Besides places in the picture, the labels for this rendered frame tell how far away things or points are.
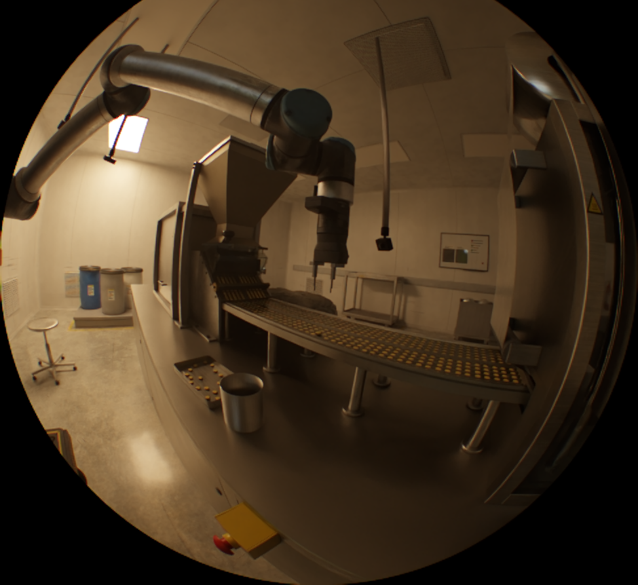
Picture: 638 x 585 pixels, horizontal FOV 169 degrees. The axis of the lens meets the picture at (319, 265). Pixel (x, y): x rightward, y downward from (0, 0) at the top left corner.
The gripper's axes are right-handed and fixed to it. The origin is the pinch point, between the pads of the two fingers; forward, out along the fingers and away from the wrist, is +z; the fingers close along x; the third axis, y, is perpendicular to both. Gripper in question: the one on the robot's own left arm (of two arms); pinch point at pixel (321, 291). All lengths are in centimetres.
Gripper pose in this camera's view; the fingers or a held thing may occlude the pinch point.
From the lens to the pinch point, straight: 48.8
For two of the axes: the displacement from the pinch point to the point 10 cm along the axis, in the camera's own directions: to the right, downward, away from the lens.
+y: 5.4, 0.2, 8.4
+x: -8.4, -0.8, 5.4
